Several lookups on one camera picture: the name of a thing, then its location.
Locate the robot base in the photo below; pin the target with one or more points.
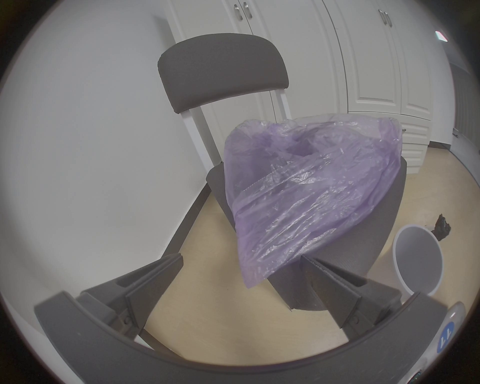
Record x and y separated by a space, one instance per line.
446 337

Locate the dark grey padded chair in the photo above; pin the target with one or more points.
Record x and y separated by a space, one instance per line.
221 67

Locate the crumpled black plastic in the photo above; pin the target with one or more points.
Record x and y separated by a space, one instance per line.
441 227

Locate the white wardrobe with drawers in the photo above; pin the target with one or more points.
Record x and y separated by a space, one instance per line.
378 56

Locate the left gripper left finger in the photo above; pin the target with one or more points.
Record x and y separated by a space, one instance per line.
138 296

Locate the purple plastic bag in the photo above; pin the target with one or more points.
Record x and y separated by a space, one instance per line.
300 195

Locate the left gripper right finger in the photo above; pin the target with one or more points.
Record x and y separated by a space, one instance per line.
341 296

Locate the white trash bin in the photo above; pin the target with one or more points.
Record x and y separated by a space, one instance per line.
416 258

